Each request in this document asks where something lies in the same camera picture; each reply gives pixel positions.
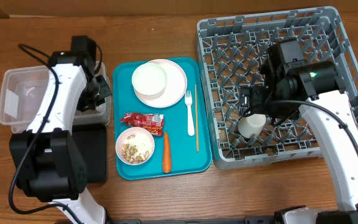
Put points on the black plastic tray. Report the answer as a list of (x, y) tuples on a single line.
[(92, 142)]

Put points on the large white plate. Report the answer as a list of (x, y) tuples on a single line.
[(174, 90)]

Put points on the wooden chopstick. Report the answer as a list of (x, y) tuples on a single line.
[(196, 119)]

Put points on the teal serving tray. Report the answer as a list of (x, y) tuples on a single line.
[(189, 153)]

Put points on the bowl with nuts and crumbs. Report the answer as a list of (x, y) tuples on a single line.
[(135, 146)]

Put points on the small white plate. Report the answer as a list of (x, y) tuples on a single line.
[(149, 79)]

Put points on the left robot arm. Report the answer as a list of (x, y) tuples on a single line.
[(50, 169)]

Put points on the red snack wrapper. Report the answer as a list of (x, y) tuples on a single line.
[(152, 122)]

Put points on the white plastic cup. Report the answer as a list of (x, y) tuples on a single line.
[(251, 126)]

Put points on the white plastic fork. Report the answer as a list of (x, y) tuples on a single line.
[(188, 102)]

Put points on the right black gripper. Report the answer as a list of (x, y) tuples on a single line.
[(260, 94)]

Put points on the grey dishwasher rack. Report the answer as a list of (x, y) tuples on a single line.
[(230, 52)]

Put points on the orange carrot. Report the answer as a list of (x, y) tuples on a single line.
[(167, 160)]

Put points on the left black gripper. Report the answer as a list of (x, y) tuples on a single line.
[(87, 104)]

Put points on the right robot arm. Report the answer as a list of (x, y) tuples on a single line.
[(316, 92)]

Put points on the clear plastic storage bin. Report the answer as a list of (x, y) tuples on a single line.
[(22, 91)]

